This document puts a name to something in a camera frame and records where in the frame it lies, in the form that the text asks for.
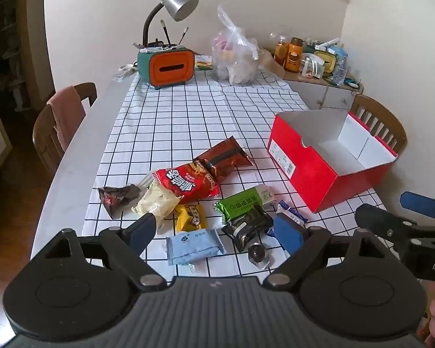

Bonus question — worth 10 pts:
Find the white printed packet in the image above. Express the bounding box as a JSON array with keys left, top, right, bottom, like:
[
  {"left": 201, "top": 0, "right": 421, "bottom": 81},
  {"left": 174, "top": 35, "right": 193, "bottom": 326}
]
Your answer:
[{"left": 194, "top": 55, "right": 214, "bottom": 71}]

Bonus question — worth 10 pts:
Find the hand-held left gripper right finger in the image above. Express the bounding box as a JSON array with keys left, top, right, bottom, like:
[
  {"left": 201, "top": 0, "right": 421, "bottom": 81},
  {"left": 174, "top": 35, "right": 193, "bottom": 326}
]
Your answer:
[{"left": 263, "top": 213, "right": 399, "bottom": 289}]

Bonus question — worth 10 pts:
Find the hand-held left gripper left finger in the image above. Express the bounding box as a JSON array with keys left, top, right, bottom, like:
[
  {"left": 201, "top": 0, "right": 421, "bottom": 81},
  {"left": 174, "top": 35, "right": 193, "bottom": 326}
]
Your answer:
[{"left": 31, "top": 213, "right": 167, "bottom": 288}]

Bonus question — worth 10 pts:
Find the yellow snack packet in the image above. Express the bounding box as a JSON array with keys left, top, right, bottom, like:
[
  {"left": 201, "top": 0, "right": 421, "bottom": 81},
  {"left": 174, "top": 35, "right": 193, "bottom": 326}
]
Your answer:
[{"left": 174, "top": 204, "right": 208, "bottom": 233}]

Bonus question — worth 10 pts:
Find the dark brown snack packet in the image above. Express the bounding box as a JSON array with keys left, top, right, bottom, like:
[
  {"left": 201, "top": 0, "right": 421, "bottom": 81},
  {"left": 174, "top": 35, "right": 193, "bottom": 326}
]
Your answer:
[{"left": 195, "top": 136, "right": 253, "bottom": 185}]

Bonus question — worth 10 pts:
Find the blue white small packet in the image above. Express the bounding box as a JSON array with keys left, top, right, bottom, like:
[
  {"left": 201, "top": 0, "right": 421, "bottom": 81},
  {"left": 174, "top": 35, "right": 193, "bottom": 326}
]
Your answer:
[{"left": 275, "top": 200, "right": 309, "bottom": 226}]

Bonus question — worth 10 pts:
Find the orange teal tissue box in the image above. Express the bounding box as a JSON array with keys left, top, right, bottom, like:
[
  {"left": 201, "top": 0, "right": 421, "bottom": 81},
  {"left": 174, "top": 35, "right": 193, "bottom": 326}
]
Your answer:
[{"left": 137, "top": 43, "right": 196, "bottom": 89}]

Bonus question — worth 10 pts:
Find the silver desk lamp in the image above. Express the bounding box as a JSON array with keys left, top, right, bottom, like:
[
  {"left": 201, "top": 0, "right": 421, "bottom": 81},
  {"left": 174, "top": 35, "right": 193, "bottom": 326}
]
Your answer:
[{"left": 142, "top": 0, "right": 199, "bottom": 48}]

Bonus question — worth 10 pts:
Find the white wooden cabinet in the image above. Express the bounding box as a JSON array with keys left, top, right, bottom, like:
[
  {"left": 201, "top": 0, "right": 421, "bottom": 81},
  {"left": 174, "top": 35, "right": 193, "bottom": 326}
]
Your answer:
[{"left": 263, "top": 47, "right": 363, "bottom": 111}]

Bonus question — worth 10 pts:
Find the small white object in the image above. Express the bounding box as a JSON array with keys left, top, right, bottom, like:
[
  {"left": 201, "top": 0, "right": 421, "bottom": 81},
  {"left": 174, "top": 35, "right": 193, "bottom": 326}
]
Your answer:
[{"left": 112, "top": 63, "right": 138, "bottom": 82}]

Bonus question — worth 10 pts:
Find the round chocolate candy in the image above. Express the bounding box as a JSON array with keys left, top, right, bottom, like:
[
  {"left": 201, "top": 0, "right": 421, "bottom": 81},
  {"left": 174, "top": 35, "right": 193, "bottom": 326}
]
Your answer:
[{"left": 247, "top": 243, "right": 272, "bottom": 269}]

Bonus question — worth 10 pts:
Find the white checkered tablecloth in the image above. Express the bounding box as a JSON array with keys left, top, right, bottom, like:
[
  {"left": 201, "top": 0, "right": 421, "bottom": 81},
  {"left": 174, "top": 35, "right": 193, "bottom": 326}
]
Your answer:
[{"left": 81, "top": 67, "right": 403, "bottom": 280}]

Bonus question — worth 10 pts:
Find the white gift bag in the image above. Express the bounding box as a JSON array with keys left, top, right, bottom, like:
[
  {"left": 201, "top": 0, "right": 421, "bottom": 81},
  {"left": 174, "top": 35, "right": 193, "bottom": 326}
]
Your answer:
[{"left": 301, "top": 54, "right": 325, "bottom": 79}]

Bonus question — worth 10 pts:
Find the red snack packet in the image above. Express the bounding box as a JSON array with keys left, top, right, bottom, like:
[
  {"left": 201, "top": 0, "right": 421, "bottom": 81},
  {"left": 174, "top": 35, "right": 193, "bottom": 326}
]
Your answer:
[{"left": 153, "top": 163, "right": 221, "bottom": 204}]

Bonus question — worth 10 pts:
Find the orange thermos bottle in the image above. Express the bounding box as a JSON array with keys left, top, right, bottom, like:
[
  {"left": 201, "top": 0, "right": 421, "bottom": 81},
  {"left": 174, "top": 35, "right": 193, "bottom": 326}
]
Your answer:
[{"left": 286, "top": 37, "right": 305, "bottom": 72}]

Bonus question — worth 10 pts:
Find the yellow tissue box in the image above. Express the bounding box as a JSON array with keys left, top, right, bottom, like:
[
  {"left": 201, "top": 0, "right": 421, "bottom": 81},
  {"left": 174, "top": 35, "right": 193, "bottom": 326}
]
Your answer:
[{"left": 313, "top": 50, "right": 338, "bottom": 77}]

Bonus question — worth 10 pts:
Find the wooden chair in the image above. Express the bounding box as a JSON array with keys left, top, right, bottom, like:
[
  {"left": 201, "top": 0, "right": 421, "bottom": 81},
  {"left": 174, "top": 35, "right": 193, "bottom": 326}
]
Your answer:
[
  {"left": 32, "top": 83, "right": 98, "bottom": 178},
  {"left": 350, "top": 95, "right": 407, "bottom": 155}
]

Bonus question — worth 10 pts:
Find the green snack packet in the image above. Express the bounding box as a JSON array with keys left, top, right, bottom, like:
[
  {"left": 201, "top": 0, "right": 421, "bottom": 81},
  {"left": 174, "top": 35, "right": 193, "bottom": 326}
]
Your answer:
[{"left": 214, "top": 185, "right": 277, "bottom": 225}]

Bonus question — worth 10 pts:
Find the clear water bottle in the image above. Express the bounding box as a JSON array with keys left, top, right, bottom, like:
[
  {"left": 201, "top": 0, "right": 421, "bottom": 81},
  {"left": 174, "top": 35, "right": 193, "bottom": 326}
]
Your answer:
[{"left": 331, "top": 54, "right": 349, "bottom": 86}]

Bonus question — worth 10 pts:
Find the black snack packet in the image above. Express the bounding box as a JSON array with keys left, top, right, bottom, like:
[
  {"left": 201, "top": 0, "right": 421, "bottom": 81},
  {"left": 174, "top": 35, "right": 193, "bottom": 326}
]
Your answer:
[{"left": 221, "top": 203, "right": 274, "bottom": 251}]

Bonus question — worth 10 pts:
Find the cream snack packet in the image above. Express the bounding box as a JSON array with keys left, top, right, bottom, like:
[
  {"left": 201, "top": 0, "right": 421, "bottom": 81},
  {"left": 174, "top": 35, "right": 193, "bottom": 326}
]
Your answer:
[{"left": 131, "top": 179, "right": 184, "bottom": 234}]

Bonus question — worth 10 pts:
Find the clear plastic bag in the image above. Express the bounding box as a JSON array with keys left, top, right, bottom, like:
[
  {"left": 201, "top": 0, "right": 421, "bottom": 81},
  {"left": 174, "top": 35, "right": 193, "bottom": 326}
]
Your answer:
[{"left": 211, "top": 3, "right": 261, "bottom": 86}]

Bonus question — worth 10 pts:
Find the pink cloth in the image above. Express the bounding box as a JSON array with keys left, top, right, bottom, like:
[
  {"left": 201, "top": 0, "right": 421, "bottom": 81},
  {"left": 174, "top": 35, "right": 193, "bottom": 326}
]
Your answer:
[{"left": 46, "top": 86, "right": 87, "bottom": 152}]

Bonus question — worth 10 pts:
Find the white cardboard box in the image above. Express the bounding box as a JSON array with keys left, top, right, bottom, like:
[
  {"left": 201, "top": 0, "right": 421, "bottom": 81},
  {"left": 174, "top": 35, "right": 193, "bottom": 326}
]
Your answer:
[{"left": 267, "top": 109, "right": 399, "bottom": 214}]

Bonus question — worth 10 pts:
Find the amber oil bottle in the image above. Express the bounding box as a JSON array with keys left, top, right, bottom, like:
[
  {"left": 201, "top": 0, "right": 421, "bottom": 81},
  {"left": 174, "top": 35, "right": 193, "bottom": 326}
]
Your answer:
[{"left": 274, "top": 36, "right": 289, "bottom": 66}]

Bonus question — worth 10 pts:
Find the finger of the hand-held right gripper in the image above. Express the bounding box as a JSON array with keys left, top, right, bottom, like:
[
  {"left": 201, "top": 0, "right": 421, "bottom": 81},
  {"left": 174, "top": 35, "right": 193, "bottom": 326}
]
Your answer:
[
  {"left": 355, "top": 204, "right": 426, "bottom": 258},
  {"left": 400, "top": 191, "right": 435, "bottom": 225}
]

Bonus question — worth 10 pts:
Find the small dark brown wrapper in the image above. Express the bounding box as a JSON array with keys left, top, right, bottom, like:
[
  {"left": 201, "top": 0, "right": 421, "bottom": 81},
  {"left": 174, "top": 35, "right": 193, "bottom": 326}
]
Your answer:
[{"left": 98, "top": 184, "right": 142, "bottom": 220}]

